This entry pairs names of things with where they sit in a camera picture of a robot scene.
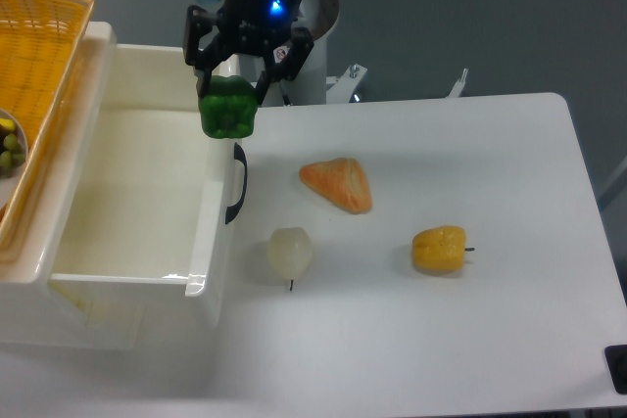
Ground white metal bracket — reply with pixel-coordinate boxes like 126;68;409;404
447;68;468;99

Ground white drawer cabinet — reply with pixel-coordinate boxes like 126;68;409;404
1;22;143;350

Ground white plate with fruit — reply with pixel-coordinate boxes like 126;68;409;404
1;110;29;211

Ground yellow bell pepper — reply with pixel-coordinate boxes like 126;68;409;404
411;225;472;271

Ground white open drawer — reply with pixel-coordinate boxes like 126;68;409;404
58;45;241;326

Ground green bell pepper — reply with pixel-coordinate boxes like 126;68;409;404
198;75;258;139

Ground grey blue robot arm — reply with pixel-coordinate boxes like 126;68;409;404
183;0;314;104

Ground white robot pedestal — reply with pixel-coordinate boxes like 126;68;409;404
263;0;367;107

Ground black drawer handle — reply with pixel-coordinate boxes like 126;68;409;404
225;143;249;225

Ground orange bread wedge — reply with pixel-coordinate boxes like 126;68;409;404
299;158;372;214

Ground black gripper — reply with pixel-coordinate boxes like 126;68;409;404
183;0;314;107

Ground black corner fixture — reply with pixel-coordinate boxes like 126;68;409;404
604;345;627;395

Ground yellow woven basket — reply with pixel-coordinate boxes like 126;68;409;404
1;0;94;247

